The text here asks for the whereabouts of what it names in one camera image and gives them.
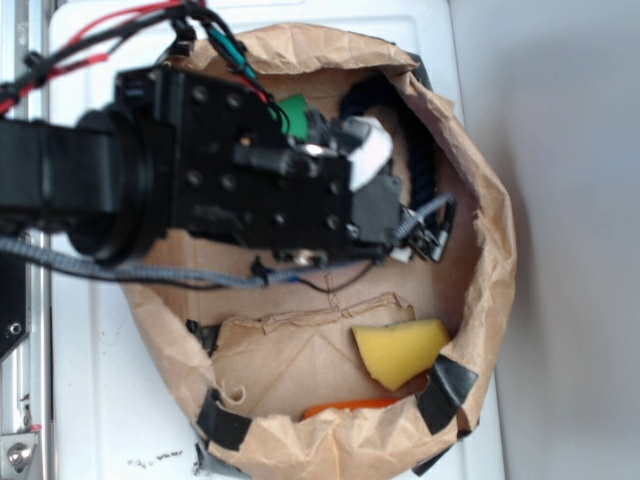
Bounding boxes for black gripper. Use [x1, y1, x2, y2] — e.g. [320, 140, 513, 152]
[114, 68, 402, 262]

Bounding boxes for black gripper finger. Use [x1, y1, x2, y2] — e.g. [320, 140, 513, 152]
[399, 195, 456, 262]

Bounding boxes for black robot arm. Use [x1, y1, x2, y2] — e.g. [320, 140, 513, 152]
[1, 68, 457, 265]

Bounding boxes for yellow sponge wedge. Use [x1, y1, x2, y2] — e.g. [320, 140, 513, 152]
[352, 319, 451, 391]

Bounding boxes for green rectangular block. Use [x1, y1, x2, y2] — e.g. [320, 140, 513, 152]
[275, 94, 309, 140]

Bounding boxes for brown paper bag bin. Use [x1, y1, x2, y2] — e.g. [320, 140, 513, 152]
[124, 23, 517, 479]

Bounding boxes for orange object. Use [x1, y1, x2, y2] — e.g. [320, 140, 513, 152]
[301, 398, 398, 420]

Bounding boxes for black mounting plate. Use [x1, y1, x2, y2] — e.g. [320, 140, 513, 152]
[0, 253, 30, 362]

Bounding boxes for dark blue rope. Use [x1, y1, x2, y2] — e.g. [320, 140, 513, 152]
[339, 78, 441, 211]

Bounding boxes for red and black wires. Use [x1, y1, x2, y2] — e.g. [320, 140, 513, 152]
[0, 0, 291, 136]

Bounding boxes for grey braided cable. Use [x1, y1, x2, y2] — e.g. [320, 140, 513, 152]
[0, 193, 454, 291]

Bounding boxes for aluminium frame rail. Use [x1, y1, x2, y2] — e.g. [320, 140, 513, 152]
[1, 1, 55, 479]

